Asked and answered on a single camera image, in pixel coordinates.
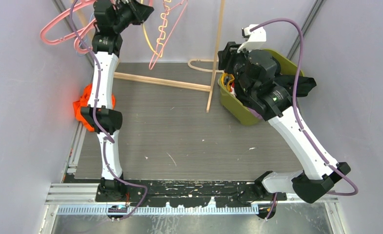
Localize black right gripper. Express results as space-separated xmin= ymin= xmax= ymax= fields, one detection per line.
xmin=218 ymin=41 xmax=257 ymax=96

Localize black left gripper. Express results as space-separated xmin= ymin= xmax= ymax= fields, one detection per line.
xmin=113 ymin=0 xmax=154 ymax=34

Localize pink plastic hanger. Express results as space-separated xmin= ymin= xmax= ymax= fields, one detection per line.
xmin=73 ymin=0 xmax=153 ymax=55

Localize cream yellow hanger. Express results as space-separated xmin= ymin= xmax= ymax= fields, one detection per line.
xmin=141 ymin=0 xmax=172 ymax=59

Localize thin pink wire hanger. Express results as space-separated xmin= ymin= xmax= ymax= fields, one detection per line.
xmin=148 ymin=0 xmax=188 ymax=70

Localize purple skirt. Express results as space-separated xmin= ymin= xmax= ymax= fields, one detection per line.
xmin=248 ymin=108 xmax=263 ymax=119

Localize black skirt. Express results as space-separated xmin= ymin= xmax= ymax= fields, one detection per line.
xmin=233 ymin=71 xmax=317 ymax=107

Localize red white patterned garment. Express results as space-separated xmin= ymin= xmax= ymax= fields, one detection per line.
xmin=229 ymin=84 xmax=236 ymax=96

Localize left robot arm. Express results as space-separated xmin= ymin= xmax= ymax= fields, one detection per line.
xmin=81 ymin=0 xmax=154 ymax=201

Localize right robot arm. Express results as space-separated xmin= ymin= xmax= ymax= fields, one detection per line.
xmin=218 ymin=41 xmax=351 ymax=204

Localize pink empty hanger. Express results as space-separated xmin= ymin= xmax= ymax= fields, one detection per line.
xmin=40 ymin=0 xmax=95 ymax=47

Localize wooden clothes rack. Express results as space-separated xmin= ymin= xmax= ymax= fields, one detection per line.
xmin=70 ymin=0 xmax=226 ymax=114

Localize green plastic basket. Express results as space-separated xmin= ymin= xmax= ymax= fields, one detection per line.
xmin=218 ymin=49 xmax=297 ymax=126

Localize orange cloth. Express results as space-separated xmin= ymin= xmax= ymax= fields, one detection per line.
xmin=72 ymin=83 xmax=116 ymax=133

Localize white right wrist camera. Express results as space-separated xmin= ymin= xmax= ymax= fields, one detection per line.
xmin=237 ymin=24 xmax=267 ymax=53

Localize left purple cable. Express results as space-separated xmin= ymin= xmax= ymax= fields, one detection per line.
xmin=69 ymin=0 xmax=149 ymax=223

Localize purple cable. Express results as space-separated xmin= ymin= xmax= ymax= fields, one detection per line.
xmin=69 ymin=0 xmax=149 ymax=223
xmin=249 ymin=18 xmax=359 ymax=223

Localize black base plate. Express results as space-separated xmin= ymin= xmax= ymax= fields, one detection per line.
xmin=95 ymin=180 xmax=274 ymax=208

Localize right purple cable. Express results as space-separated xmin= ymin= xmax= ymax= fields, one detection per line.
xmin=249 ymin=18 xmax=359 ymax=223

